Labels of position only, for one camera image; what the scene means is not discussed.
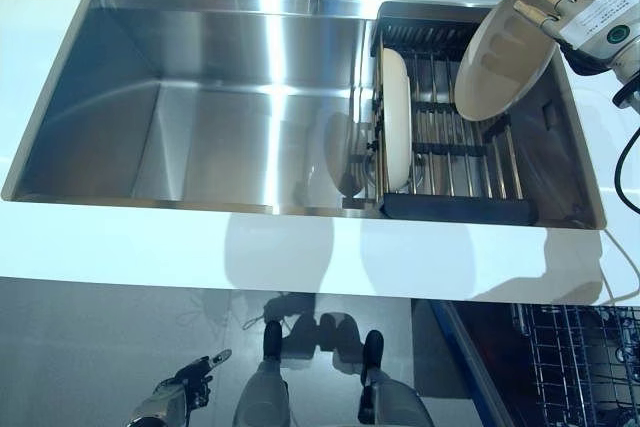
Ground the stainless steel sink basin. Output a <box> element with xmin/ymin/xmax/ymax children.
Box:
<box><xmin>0</xmin><ymin>0</ymin><xmax>607</xmax><ymax>231</ymax></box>

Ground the dark wire dishwasher rack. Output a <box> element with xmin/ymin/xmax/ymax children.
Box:
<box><xmin>509</xmin><ymin>304</ymin><xmax>640</xmax><ymax>427</ymax></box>

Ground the black built-in dishwasher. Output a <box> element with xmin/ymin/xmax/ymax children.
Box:
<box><xmin>412</xmin><ymin>299</ymin><xmax>640</xmax><ymax>427</ymax></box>

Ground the black sink drying rack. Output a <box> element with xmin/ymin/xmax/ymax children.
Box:
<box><xmin>372</xmin><ymin>0</ymin><xmax>540</xmax><ymax>226</ymax></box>

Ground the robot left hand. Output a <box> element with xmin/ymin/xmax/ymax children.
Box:
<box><xmin>154</xmin><ymin>348</ymin><xmax>233</xmax><ymax>411</ymax></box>

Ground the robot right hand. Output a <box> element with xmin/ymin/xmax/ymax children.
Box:
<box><xmin>513</xmin><ymin>0</ymin><xmax>640</xmax><ymax>74</ymax></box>

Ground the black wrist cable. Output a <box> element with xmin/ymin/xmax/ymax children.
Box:
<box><xmin>613</xmin><ymin>124</ymin><xmax>640</xmax><ymax>209</ymax></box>

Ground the cream ceramic plate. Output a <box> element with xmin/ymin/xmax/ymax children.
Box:
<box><xmin>380</xmin><ymin>48</ymin><xmax>414</xmax><ymax>194</ymax></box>
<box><xmin>453</xmin><ymin>0</ymin><xmax>559</xmax><ymax>122</ymax></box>

